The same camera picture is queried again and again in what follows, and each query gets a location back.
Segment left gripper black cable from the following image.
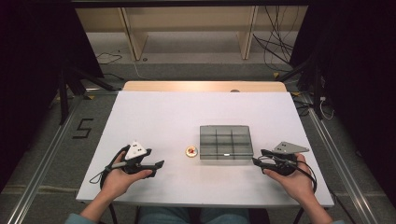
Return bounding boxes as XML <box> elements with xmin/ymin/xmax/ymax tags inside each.
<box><xmin>89</xmin><ymin>144</ymin><xmax>133</xmax><ymax>191</ymax></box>

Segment person's legs in jeans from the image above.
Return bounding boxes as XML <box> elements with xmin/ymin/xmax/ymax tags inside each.
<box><xmin>137</xmin><ymin>206</ymin><xmax>250</xmax><ymax>224</ymax></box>

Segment white plug with cable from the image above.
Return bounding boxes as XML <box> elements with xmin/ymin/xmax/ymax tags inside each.
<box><xmin>318</xmin><ymin>95</ymin><xmax>335</xmax><ymax>121</ymax></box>

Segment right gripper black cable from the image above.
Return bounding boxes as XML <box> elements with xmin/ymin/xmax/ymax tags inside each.
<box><xmin>264</xmin><ymin>154</ymin><xmax>318</xmax><ymax>194</ymax></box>

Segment person's left hand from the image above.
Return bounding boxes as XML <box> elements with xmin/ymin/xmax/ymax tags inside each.
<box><xmin>100</xmin><ymin>151</ymin><xmax>154</xmax><ymax>200</ymax></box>

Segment light wooden shelf unit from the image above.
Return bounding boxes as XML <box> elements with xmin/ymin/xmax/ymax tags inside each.
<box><xmin>75</xmin><ymin>6</ymin><xmax>310</xmax><ymax>62</ymax></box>

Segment bundle of black floor cables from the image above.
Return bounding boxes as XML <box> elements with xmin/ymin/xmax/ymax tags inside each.
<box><xmin>251</xmin><ymin>5</ymin><xmax>301</xmax><ymax>73</ymax></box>

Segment black curtain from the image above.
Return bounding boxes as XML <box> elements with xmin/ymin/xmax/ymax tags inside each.
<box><xmin>289</xmin><ymin>0</ymin><xmax>396</xmax><ymax>207</ymax></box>
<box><xmin>0</xmin><ymin>0</ymin><xmax>106</xmax><ymax>191</ymax></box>

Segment round gold badge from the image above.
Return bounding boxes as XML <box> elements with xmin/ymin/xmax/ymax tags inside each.
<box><xmin>185</xmin><ymin>145</ymin><xmax>199</xmax><ymax>159</ymax></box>

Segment black metal stand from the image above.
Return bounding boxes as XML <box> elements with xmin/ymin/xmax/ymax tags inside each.
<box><xmin>56</xmin><ymin>64</ymin><xmax>121</xmax><ymax>126</ymax></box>
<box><xmin>277</xmin><ymin>57</ymin><xmax>326</xmax><ymax>121</ymax></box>

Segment thin black floor cable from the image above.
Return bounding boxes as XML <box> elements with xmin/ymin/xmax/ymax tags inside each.
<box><xmin>95</xmin><ymin>50</ymin><xmax>123</xmax><ymax>66</ymax></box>

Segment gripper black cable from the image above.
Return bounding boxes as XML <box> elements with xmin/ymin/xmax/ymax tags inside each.
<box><xmin>89</xmin><ymin>144</ymin><xmax>133</xmax><ymax>191</ymax></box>
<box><xmin>264</xmin><ymin>154</ymin><xmax>318</xmax><ymax>194</ymax></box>

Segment person's right hand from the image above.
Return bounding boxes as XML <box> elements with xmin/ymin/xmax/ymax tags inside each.
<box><xmin>263</xmin><ymin>153</ymin><xmax>316</xmax><ymax>205</ymax></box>

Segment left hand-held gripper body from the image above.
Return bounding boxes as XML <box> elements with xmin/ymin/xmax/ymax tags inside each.
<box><xmin>120</xmin><ymin>140</ymin><xmax>153</xmax><ymax>175</ymax></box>

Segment aluminium floor rail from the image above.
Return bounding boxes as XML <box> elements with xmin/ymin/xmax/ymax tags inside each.
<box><xmin>5</xmin><ymin>95</ymin><xmax>86</xmax><ymax>224</ymax></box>
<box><xmin>305</xmin><ymin>106</ymin><xmax>380</xmax><ymax>224</ymax></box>

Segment wooden table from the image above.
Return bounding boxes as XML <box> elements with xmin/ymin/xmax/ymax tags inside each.
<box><xmin>122</xmin><ymin>80</ymin><xmax>288</xmax><ymax>93</ymax></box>

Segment clear plastic compartment box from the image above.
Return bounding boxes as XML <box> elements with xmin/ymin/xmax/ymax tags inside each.
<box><xmin>199</xmin><ymin>124</ymin><xmax>255</xmax><ymax>161</ymax></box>

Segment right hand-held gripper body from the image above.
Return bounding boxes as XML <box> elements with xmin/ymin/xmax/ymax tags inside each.
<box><xmin>262</xmin><ymin>141</ymin><xmax>311</xmax><ymax>177</ymax></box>

